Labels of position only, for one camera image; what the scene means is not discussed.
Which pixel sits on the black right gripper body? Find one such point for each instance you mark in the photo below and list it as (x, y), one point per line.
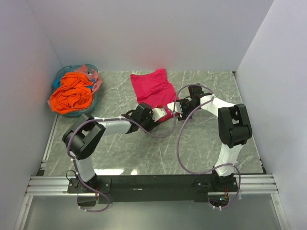
(187, 108)

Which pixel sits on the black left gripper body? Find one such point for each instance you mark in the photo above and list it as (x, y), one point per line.
(147, 123)

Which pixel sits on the red t shirt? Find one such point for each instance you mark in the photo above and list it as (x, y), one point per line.
(153, 89)

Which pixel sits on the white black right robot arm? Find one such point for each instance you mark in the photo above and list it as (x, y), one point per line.
(234, 129)

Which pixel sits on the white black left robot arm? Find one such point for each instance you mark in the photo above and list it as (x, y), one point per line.
(84, 135)

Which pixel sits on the pink t shirt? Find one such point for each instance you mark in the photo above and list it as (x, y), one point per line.
(92, 73)

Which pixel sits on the orange t shirt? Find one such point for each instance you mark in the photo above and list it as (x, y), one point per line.
(73, 95)

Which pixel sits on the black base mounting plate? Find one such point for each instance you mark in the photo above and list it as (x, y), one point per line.
(173, 194)

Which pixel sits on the teal plastic laundry basket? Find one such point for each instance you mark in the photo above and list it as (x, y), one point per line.
(60, 74)

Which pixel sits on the blue garment in basket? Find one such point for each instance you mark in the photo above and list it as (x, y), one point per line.
(56, 83)

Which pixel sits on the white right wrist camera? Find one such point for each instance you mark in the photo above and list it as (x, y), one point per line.
(175, 107)

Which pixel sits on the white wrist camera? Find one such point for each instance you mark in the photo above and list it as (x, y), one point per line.
(175, 107)
(161, 113)

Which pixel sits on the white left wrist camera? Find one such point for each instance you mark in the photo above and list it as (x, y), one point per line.
(161, 113)

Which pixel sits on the aluminium frame rail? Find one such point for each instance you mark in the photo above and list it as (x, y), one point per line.
(60, 186)

